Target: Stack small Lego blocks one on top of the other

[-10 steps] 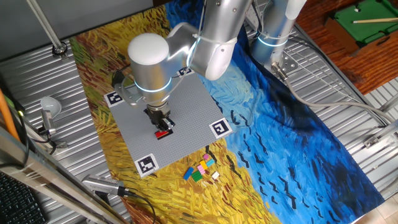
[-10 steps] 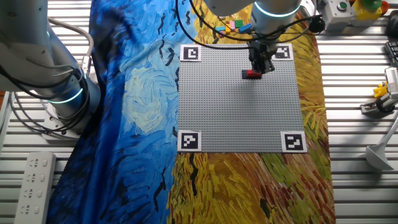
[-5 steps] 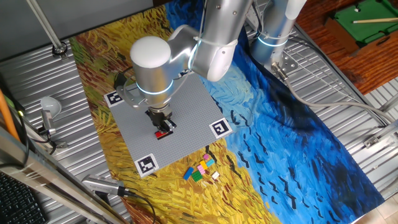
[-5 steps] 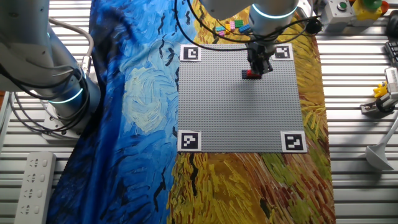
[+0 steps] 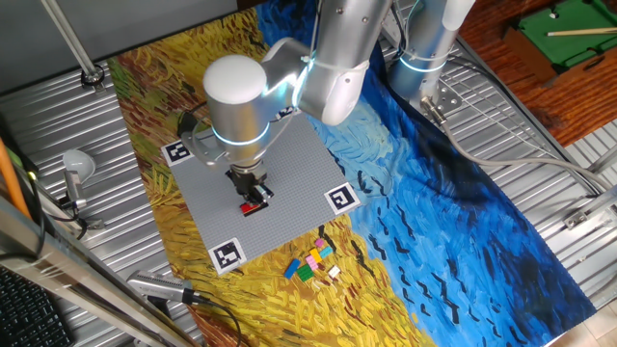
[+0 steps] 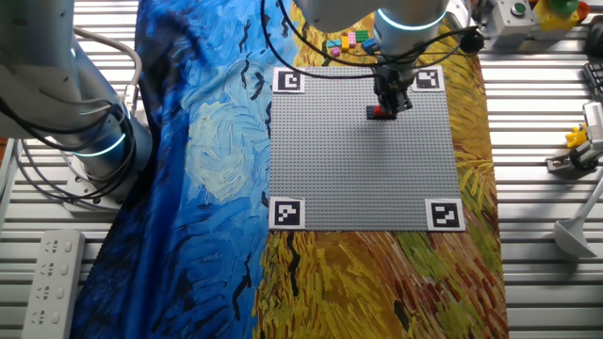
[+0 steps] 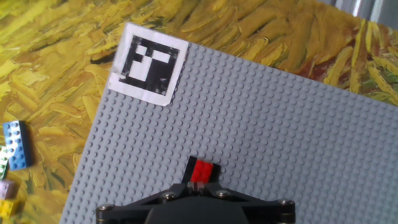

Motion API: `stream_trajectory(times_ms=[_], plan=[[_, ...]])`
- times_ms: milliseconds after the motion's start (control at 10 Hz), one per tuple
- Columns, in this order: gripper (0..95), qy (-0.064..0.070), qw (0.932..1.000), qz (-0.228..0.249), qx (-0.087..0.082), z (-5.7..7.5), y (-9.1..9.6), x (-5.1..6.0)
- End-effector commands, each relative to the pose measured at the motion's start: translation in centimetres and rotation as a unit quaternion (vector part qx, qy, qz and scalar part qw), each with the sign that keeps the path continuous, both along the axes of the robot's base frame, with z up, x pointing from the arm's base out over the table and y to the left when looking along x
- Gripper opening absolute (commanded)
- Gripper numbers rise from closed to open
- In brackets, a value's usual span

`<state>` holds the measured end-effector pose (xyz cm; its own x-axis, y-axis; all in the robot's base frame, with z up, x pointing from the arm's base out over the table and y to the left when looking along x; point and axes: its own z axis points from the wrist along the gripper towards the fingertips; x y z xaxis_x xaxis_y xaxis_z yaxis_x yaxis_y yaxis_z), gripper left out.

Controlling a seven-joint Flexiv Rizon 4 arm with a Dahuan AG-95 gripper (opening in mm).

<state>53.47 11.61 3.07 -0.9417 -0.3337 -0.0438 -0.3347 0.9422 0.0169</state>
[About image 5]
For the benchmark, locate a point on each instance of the white Lego brick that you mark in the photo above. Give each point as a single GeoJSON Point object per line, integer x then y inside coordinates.
{"type": "Point", "coordinates": [334, 272]}

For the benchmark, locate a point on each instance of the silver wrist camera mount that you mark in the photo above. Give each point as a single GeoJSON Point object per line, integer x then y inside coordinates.
{"type": "Point", "coordinates": [200, 147]}

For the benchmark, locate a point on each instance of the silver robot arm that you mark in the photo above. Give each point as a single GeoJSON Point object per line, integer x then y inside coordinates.
{"type": "Point", "coordinates": [337, 62]}

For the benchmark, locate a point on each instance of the grey Lego baseplate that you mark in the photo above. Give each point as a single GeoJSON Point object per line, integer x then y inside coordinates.
{"type": "Point", "coordinates": [299, 178]}

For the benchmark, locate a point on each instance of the cyan Lego brick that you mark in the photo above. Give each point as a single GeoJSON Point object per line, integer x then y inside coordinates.
{"type": "Point", "coordinates": [326, 252]}

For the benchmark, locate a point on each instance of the black white ArUco marker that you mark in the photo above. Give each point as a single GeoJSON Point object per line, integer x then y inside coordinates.
{"type": "Point", "coordinates": [227, 255]}
{"type": "Point", "coordinates": [176, 153]}
{"type": "Point", "coordinates": [287, 112]}
{"type": "Point", "coordinates": [342, 198]}

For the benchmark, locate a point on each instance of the black keyboard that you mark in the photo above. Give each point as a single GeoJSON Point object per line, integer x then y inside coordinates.
{"type": "Point", "coordinates": [24, 318]}

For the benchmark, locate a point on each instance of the metal pole with round base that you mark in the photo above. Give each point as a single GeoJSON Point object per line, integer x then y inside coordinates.
{"type": "Point", "coordinates": [67, 38]}

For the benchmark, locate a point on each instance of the aluminium profile rail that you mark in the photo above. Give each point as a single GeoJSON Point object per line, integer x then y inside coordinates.
{"type": "Point", "coordinates": [576, 219]}
{"type": "Point", "coordinates": [605, 161]}

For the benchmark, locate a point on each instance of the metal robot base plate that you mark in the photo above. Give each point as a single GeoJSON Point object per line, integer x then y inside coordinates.
{"type": "Point", "coordinates": [450, 98]}

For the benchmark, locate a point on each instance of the wooden cue stick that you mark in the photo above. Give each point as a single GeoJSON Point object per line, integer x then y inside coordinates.
{"type": "Point", "coordinates": [578, 33]}

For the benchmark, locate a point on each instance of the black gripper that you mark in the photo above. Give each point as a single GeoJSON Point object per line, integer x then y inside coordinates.
{"type": "Point", "coordinates": [247, 178]}

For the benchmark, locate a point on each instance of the blue Lego brick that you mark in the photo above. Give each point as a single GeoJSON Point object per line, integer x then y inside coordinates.
{"type": "Point", "coordinates": [291, 268]}

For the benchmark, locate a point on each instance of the aluminium frame bar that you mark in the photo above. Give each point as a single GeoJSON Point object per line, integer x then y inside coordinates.
{"type": "Point", "coordinates": [72, 279]}

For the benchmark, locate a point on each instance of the white dome lamp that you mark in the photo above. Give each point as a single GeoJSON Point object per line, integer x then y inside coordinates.
{"type": "Point", "coordinates": [78, 164]}

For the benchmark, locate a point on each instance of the long pink Lego brick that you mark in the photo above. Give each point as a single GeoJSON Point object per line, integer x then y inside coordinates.
{"type": "Point", "coordinates": [311, 262]}

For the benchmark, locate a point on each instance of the green Lego brick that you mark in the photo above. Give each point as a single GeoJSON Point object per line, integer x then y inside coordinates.
{"type": "Point", "coordinates": [304, 273]}

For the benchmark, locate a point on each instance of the green toy pool table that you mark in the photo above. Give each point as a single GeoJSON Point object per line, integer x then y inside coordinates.
{"type": "Point", "coordinates": [569, 34]}

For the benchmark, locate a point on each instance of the yellow Lego brick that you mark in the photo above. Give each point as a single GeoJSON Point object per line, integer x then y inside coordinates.
{"type": "Point", "coordinates": [315, 255]}

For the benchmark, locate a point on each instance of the orange tube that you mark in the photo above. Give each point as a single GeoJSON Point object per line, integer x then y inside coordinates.
{"type": "Point", "coordinates": [9, 178]}

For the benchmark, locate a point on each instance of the silver ribbed camera device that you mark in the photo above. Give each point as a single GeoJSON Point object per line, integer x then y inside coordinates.
{"type": "Point", "coordinates": [159, 286]}

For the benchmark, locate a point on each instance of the painted blue yellow cloth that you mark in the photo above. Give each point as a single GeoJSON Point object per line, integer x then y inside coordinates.
{"type": "Point", "coordinates": [434, 217]}

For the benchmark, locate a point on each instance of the small magenta Lego brick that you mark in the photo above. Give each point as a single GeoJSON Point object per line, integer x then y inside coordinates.
{"type": "Point", "coordinates": [319, 242]}

